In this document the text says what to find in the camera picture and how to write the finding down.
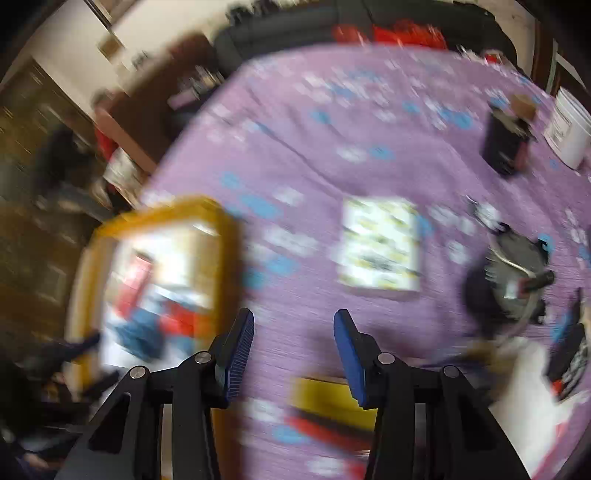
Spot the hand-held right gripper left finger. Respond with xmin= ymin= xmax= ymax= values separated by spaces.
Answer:
xmin=54 ymin=308 xmax=256 ymax=480

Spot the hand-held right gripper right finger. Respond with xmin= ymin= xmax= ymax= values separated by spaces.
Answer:
xmin=333 ymin=308 xmax=532 ymax=480

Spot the multicoloured sponge pack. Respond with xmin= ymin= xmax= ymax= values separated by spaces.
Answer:
xmin=286 ymin=376 xmax=379 ymax=439

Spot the yellow cardboard box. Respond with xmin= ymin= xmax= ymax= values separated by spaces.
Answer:
xmin=67 ymin=196 xmax=245 ymax=398

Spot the blue and red crochet cloth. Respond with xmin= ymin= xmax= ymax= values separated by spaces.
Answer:
xmin=164 ymin=302 xmax=208 ymax=342

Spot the white printed tissue pack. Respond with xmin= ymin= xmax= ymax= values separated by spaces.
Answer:
xmin=337 ymin=196 xmax=423 ymax=292

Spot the clear bag with red label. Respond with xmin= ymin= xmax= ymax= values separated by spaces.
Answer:
xmin=115 ymin=251 xmax=154 ymax=315

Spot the white cloth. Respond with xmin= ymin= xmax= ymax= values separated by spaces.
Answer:
xmin=485 ymin=337 xmax=583 ymax=480

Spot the black round device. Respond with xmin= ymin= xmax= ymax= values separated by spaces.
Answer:
xmin=464 ymin=224 xmax=557 ymax=333

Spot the purple floral bed sheet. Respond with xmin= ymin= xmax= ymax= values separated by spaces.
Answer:
xmin=139 ymin=44 xmax=591 ymax=480

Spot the black printed pouch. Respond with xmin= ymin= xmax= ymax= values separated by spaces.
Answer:
xmin=547 ymin=288 xmax=591 ymax=400

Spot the black box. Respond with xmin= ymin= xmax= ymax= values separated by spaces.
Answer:
xmin=480 ymin=95 xmax=539 ymax=178

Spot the brown armchair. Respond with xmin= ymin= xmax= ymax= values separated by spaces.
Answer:
xmin=92 ymin=34 xmax=218 ymax=171

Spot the white plastic bucket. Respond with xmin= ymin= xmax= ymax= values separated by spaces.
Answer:
xmin=542 ymin=88 xmax=591 ymax=171

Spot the red plastic bag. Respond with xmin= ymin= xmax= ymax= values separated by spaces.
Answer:
xmin=372 ymin=21 xmax=448 ymax=49
xmin=332 ymin=23 xmax=370 ymax=44

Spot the black leather sofa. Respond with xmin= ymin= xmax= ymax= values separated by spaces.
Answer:
xmin=212 ymin=0 xmax=518 ymax=77

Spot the yellow wall plaque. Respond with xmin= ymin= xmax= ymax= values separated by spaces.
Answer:
xmin=97 ymin=34 xmax=123 ymax=58

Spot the wooden door frame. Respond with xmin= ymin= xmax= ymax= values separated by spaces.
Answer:
xmin=526 ymin=0 xmax=557 ymax=93

